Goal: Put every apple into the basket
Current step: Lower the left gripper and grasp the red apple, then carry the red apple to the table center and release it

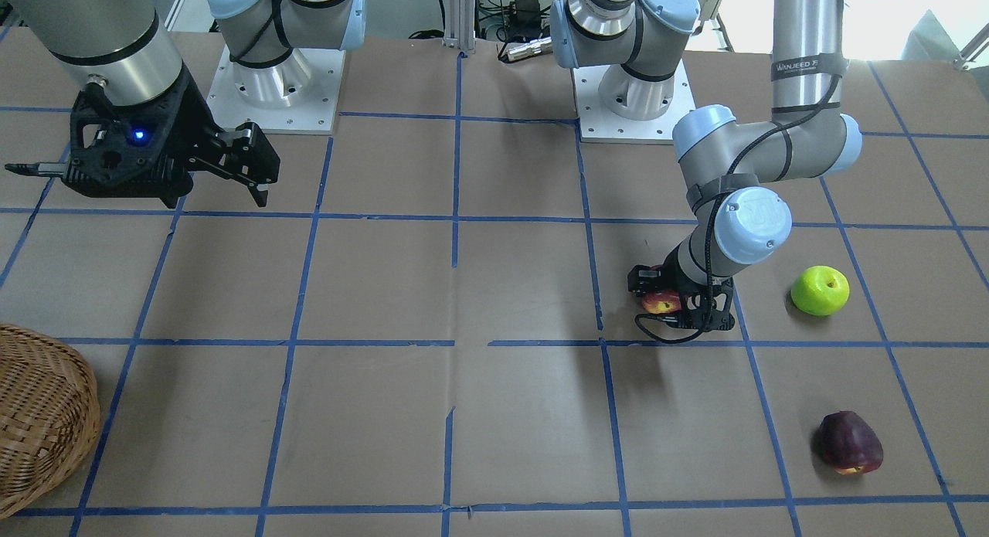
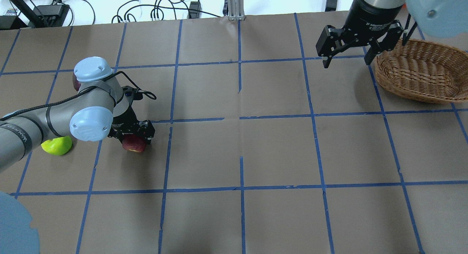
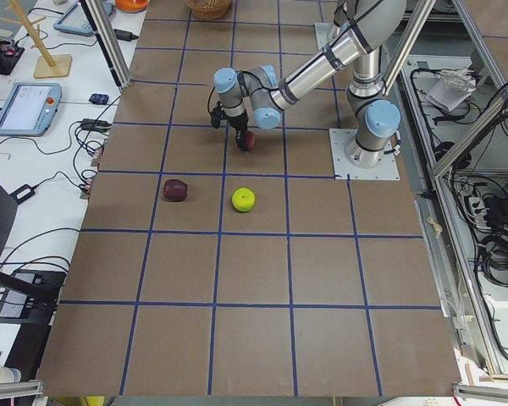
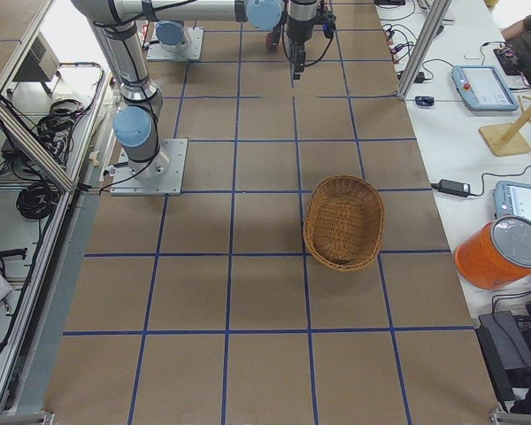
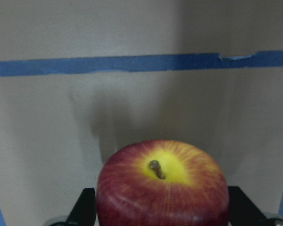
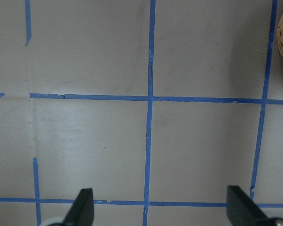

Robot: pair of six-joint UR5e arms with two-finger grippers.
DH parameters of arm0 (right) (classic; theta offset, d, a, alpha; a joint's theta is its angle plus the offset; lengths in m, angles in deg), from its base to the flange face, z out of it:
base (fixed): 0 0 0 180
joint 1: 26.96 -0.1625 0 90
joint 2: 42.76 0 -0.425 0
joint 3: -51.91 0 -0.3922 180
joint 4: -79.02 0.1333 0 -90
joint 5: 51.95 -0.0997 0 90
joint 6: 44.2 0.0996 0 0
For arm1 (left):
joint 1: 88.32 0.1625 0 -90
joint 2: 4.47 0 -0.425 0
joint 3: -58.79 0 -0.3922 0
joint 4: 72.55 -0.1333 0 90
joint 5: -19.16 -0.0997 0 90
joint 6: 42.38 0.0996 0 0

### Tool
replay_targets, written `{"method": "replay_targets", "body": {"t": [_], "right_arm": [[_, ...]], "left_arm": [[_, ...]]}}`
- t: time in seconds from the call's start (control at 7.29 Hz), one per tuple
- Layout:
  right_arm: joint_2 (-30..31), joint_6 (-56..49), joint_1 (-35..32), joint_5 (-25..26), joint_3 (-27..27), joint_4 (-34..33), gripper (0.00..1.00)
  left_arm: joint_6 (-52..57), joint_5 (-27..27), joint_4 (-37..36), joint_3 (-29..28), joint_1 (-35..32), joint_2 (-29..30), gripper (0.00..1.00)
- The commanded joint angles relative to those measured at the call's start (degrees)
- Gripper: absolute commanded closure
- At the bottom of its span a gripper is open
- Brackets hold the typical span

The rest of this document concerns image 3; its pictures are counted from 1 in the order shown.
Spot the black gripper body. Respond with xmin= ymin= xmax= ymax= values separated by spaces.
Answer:
xmin=225 ymin=111 xmax=248 ymax=136

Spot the green apple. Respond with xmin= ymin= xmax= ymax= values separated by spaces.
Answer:
xmin=231 ymin=187 xmax=256 ymax=213

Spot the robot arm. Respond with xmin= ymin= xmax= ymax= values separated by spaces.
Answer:
xmin=207 ymin=0 xmax=406 ymax=169

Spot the wicker basket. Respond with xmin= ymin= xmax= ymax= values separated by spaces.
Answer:
xmin=185 ymin=0 xmax=232 ymax=20

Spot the dark red apple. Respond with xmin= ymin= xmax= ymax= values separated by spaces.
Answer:
xmin=163 ymin=178 xmax=188 ymax=202

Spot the small blue device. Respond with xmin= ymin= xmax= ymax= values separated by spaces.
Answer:
xmin=89 ymin=93 xmax=109 ymax=105

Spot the black power adapter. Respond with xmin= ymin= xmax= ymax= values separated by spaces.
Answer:
xmin=113 ymin=29 xmax=139 ymax=42

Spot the orange bucket with lid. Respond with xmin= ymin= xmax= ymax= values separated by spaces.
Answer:
xmin=114 ymin=0 xmax=149 ymax=14

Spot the wooden stand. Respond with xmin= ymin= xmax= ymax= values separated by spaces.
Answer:
xmin=6 ymin=0 xmax=72 ymax=80

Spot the blue teach pendant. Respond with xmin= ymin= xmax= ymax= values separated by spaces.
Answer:
xmin=53 ymin=1 xmax=93 ymax=37
xmin=0 ymin=83 xmax=63 ymax=137

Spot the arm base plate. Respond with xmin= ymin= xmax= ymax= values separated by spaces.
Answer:
xmin=329 ymin=129 xmax=400 ymax=181
xmin=314 ymin=23 xmax=340 ymax=50

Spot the aluminium frame post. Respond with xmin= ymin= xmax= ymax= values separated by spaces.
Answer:
xmin=80 ymin=0 xmax=132 ymax=89

